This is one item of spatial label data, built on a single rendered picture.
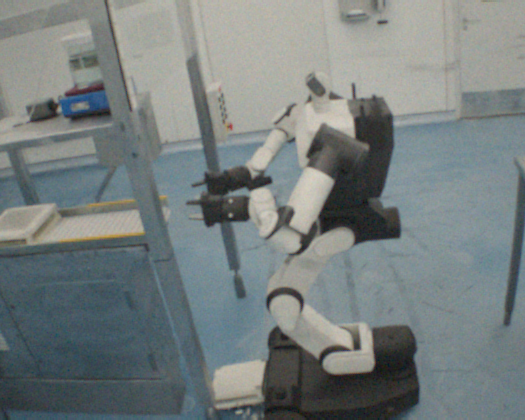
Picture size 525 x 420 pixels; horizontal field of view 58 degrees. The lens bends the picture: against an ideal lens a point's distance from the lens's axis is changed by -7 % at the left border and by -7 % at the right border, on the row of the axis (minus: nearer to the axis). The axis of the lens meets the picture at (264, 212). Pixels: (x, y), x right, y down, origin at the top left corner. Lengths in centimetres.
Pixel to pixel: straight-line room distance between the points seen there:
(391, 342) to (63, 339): 135
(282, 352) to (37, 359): 110
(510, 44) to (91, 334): 470
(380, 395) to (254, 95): 374
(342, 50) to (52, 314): 386
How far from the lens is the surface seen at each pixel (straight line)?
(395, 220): 174
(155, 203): 158
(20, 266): 201
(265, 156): 190
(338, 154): 137
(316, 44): 509
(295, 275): 182
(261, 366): 234
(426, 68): 529
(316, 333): 200
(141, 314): 198
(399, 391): 210
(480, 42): 540
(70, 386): 245
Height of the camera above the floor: 174
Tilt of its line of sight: 27 degrees down
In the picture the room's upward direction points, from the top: 10 degrees counter-clockwise
